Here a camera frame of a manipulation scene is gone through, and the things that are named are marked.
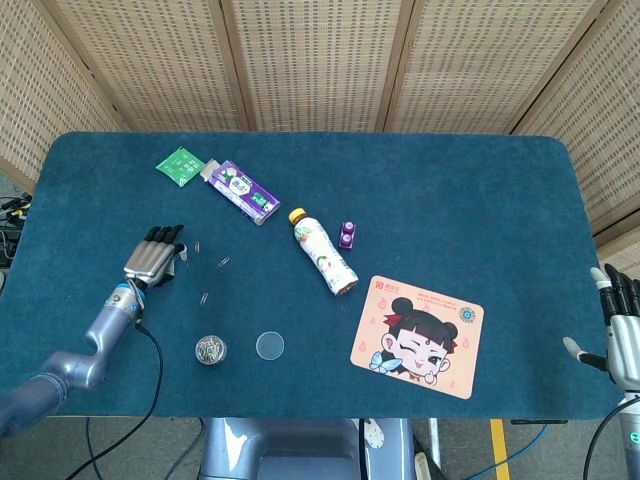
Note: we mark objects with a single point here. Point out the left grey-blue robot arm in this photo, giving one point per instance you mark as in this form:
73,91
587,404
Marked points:
107,325

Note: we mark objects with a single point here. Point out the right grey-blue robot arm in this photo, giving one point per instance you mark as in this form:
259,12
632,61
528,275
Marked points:
631,440

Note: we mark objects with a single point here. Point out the purple twin-cap block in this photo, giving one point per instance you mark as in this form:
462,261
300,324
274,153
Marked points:
347,235

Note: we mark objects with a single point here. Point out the purple white carton box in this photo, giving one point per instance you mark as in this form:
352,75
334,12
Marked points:
240,190

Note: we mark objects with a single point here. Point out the blue felt table cover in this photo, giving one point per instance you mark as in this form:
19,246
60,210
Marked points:
450,200

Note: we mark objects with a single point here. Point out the yellow floor tape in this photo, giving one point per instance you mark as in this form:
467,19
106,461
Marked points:
500,450

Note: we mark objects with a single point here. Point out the green foil sachet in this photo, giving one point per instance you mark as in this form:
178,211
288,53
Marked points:
179,166

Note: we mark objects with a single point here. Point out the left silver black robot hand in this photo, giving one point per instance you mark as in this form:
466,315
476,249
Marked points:
147,260

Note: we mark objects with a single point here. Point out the clear jar of paper clips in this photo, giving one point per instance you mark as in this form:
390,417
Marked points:
210,350

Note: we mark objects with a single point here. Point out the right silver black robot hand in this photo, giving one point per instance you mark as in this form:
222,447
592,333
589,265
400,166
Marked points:
625,345

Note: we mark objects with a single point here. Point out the cartoon girl mouse pad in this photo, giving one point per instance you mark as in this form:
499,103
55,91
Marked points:
370,320

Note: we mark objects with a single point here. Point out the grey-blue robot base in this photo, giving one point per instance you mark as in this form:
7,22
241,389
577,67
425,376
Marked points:
300,450

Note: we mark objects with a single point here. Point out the yellow-capped drink bottle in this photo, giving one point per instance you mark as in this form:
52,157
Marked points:
320,255

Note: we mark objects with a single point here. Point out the woven rattan screen panel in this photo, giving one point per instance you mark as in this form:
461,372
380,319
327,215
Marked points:
320,65
600,125
490,65
40,100
160,65

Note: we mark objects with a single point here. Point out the clear round plastic lid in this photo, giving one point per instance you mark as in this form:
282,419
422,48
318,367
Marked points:
270,345

